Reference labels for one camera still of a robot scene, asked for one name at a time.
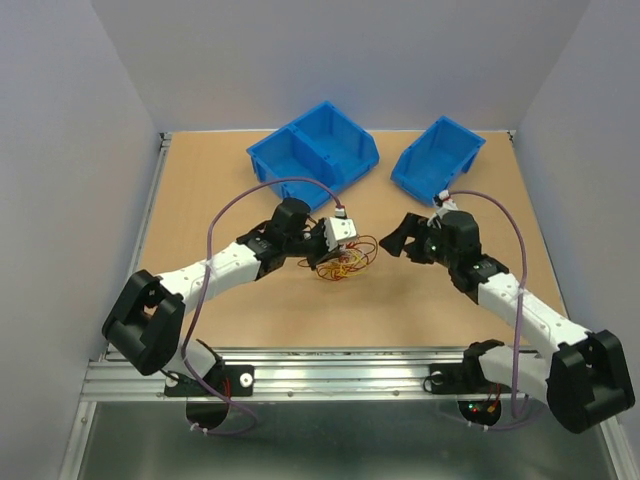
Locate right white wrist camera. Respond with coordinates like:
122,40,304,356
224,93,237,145
428,190,459,225

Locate large divided blue bin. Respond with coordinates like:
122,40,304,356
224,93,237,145
247,101,380,211

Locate aluminium mounting rail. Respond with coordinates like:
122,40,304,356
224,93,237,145
82,347,615,402

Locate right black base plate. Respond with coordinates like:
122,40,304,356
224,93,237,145
422,363,492,395

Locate yellow wires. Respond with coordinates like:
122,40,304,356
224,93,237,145
319,249,371,282

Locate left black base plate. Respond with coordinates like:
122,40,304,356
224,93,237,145
164,364,255,398

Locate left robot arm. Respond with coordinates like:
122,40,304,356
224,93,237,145
102,198,356,394

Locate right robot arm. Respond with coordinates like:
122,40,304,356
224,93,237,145
380,211,635,434

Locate left aluminium side rail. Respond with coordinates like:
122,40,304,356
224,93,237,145
58,132,173,479

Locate aluminium side rail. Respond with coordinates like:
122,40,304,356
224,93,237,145
58,132,173,479
507,129,637,479

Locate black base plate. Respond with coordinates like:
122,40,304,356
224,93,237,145
422,363,492,395
164,364,255,398

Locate red wires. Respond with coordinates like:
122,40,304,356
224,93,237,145
315,234,379,284

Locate right aluminium side rail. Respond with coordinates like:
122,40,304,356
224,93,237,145
507,129,637,479

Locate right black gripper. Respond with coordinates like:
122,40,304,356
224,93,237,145
379,211,458,268

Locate small blue bin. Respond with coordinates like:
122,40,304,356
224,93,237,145
390,116,486,206

